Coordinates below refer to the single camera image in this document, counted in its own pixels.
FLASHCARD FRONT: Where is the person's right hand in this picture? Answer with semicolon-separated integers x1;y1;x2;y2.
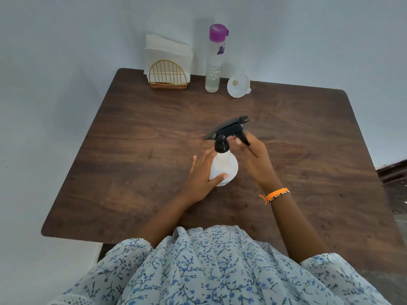
230;131;282;191

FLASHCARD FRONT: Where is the black spray trigger head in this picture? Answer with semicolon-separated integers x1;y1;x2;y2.
203;115;250;153

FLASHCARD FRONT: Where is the person's right forearm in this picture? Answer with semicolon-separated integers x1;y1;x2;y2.
261;184;331;264

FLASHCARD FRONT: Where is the stack of white napkins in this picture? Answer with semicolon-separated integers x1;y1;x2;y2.
143;34;194;83

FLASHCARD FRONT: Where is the blue floral white dress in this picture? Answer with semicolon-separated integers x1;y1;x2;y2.
48;225;392;305

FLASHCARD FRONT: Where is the person's left forearm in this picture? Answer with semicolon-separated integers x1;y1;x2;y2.
136;192;194;248

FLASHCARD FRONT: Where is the orange thread bracelet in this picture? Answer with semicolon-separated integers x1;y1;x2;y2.
259;187;289;205

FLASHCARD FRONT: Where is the white plastic funnel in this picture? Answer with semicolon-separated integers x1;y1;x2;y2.
227;74;252;98

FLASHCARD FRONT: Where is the black beaded bracelet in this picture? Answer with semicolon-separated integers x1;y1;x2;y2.
268;190;291;204

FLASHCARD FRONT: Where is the person's left hand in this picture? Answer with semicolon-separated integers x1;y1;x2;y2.
182;148;229;205

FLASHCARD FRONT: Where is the clear bottle with purple cap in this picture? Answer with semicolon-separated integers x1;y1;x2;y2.
205;24;229;93

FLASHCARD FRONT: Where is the dark wooden furniture piece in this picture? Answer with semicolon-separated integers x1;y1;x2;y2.
376;159;407;184

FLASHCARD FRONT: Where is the white spray bottle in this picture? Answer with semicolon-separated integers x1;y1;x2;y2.
209;151;239;187

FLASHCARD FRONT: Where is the gold wire napkin holder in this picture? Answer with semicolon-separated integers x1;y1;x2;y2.
148;60;189;90

